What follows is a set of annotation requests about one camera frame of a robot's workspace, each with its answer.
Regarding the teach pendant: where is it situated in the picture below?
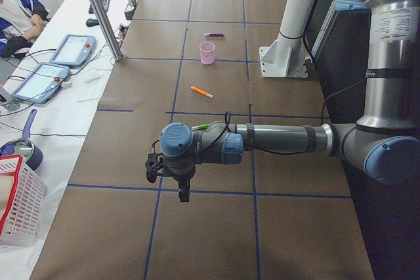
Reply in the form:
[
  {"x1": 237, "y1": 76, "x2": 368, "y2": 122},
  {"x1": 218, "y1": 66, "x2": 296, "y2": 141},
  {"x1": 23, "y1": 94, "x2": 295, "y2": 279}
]
[
  {"x1": 49, "y1": 34, "x2": 96, "y2": 66},
  {"x1": 12, "y1": 62, "x2": 70, "y2": 104}
]

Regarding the aluminium frame post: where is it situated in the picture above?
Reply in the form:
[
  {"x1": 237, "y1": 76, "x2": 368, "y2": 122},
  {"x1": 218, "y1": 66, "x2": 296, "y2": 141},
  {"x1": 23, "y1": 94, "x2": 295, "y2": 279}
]
[{"x1": 89, "y1": 0, "x2": 123, "y2": 62}]

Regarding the near teach pendant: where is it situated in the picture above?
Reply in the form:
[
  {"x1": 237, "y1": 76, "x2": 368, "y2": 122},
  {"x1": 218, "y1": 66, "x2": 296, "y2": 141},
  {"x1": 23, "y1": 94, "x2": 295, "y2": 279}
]
[{"x1": 12, "y1": 62, "x2": 70, "y2": 104}]

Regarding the black computer mouse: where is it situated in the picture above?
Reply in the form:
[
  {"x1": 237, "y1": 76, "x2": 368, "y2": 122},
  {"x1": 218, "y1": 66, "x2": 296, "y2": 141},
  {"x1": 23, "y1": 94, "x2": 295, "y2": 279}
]
[{"x1": 85, "y1": 18, "x2": 99, "y2": 28}]

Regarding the blue saucepan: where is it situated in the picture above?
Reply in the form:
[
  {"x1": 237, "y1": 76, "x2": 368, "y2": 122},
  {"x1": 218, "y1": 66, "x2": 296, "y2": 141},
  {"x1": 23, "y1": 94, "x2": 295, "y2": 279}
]
[{"x1": 1, "y1": 109, "x2": 43, "y2": 170}]

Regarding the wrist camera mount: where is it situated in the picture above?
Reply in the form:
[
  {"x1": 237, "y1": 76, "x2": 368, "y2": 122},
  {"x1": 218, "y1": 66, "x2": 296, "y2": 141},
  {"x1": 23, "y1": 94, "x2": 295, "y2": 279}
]
[{"x1": 145, "y1": 140, "x2": 164, "y2": 184}]

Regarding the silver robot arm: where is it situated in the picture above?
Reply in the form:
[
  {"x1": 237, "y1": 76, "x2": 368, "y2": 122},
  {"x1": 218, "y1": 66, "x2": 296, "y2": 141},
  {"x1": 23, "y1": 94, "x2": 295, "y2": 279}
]
[{"x1": 145, "y1": 0, "x2": 419, "y2": 202}]

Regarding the white plastic basket red rim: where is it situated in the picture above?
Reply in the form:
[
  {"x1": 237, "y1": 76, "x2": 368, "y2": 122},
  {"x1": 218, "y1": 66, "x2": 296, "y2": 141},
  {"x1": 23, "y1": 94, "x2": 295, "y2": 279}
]
[{"x1": 1, "y1": 155, "x2": 46, "y2": 253}]

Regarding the purple highlighter pen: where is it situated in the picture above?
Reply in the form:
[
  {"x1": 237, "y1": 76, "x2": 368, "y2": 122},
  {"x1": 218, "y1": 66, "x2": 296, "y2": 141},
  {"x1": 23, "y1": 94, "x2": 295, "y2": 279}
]
[{"x1": 204, "y1": 33, "x2": 225, "y2": 37}]

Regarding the green highlighter pen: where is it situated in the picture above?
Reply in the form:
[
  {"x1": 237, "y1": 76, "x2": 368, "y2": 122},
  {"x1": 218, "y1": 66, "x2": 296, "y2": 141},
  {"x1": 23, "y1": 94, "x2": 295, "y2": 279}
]
[{"x1": 191, "y1": 124, "x2": 209, "y2": 131}]

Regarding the seated person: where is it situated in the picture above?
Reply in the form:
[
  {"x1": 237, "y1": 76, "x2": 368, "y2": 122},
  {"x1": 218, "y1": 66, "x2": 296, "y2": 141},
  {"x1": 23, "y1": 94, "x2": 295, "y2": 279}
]
[{"x1": 1, "y1": 0, "x2": 49, "y2": 60}]

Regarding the far teach pendant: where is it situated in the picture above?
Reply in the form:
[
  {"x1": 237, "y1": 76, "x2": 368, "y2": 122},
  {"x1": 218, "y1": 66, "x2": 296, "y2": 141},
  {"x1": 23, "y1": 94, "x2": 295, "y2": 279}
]
[{"x1": 49, "y1": 34, "x2": 96, "y2": 66}]

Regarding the pink mesh pen holder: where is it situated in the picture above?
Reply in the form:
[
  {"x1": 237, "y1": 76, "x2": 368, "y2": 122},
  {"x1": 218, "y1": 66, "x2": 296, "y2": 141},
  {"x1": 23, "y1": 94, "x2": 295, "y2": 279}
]
[{"x1": 199, "y1": 41, "x2": 216, "y2": 65}]

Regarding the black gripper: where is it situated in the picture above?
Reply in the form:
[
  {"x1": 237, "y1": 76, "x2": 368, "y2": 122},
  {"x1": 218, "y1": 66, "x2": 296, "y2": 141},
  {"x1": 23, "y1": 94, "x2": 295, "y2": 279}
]
[{"x1": 171, "y1": 165, "x2": 194, "y2": 202}]

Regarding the orange highlighter pen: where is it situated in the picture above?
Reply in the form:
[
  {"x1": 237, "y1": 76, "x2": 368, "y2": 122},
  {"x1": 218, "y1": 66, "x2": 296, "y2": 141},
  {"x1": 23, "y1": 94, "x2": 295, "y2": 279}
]
[{"x1": 190, "y1": 86, "x2": 213, "y2": 98}]

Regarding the white pedestal column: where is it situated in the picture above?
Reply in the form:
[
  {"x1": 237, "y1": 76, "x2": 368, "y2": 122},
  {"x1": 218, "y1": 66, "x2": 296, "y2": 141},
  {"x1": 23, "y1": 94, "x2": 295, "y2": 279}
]
[{"x1": 259, "y1": 0, "x2": 315, "y2": 78}]

